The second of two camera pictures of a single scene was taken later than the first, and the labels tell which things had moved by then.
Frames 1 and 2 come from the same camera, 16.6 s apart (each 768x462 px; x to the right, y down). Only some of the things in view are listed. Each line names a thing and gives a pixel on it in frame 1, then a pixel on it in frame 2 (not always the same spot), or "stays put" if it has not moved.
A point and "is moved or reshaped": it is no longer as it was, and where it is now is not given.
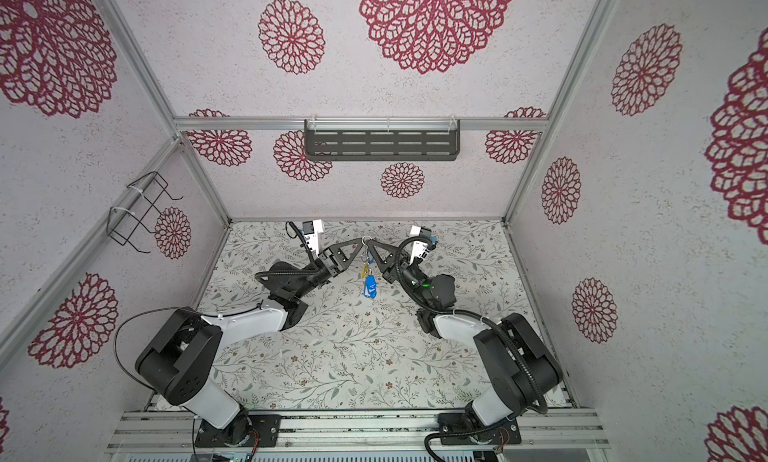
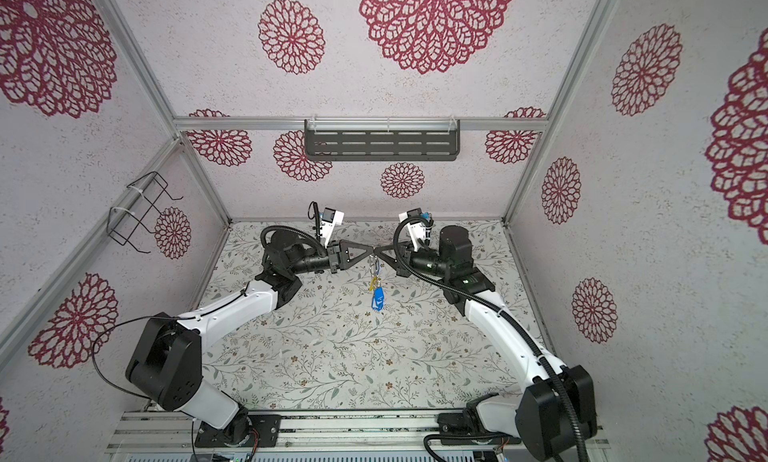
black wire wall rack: (125, 218) stays put
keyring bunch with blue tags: (371, 283) is moved or reshaped
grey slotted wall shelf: (386, 139) stays put
